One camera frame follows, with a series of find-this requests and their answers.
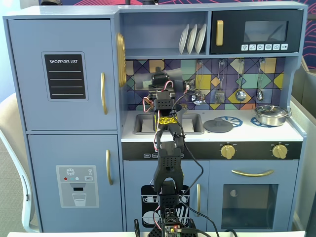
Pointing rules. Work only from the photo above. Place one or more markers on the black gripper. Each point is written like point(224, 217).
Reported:
point(158, 78)

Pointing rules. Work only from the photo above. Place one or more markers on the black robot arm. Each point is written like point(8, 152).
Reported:
point(169, 160)

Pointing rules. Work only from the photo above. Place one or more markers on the blue toy kitchen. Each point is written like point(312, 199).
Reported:
point(160, 32)

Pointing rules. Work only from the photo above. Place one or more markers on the white toy plate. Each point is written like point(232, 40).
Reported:
point(183, 39)
point(200, 38)
point(191, 39)

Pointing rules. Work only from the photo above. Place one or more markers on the gold toy telephone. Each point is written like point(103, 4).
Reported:
point(121, 59)

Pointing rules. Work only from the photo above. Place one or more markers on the steel skimmer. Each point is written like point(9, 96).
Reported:
point(198, 98)

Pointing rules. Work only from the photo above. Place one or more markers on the gray toy sink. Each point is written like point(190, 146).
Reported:
point(197, 118)

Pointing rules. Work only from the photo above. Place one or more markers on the steel slotted spatula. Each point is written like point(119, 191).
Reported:
point(219, 96)

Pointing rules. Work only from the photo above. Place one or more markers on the black blocky object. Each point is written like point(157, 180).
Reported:
point(148, 2)

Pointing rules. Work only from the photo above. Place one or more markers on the gray pot lid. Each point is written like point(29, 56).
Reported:
point(218, 126)

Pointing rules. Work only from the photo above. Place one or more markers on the steel ladle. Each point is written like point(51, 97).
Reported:
point(240, 95)

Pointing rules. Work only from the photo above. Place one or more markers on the black microwave door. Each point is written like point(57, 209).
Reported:
point(234, 24)

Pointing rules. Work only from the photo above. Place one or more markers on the steel spoon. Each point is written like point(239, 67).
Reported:
point(259, 95)

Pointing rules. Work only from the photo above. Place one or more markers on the dishwasher print cabinet door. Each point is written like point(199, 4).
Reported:
point(133, 172)

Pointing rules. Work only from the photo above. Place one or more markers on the gold stove knob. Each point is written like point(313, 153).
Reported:
point(279, 151)
point(227, 151)

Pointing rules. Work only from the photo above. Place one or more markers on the steel pot lid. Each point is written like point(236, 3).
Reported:
point(271, 109)

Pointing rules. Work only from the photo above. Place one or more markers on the steel cooking pot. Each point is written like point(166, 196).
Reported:
point(270, 121)

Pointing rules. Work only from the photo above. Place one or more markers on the blue oven door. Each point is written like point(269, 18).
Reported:
point(217, 177)

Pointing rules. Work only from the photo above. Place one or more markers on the dark round object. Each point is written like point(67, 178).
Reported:
point(50, 2)

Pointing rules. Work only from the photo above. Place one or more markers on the shopping list fridge door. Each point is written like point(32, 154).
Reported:
point(29, 74)

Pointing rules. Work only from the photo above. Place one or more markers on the water dispenser fridge door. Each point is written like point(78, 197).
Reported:
point(49, 153)

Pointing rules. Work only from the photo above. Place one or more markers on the beige office partition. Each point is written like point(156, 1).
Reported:
point(306, 98)

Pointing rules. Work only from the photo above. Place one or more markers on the white chair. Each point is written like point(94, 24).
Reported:
point(10, 118)

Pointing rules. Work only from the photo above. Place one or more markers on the black table clamp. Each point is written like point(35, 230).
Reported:
point(136, 228)

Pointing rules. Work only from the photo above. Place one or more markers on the robot controller circuit board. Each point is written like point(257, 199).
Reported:
point(170, 230)

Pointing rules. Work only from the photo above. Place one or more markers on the small wrist camera board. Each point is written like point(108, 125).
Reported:
point(188, 85)

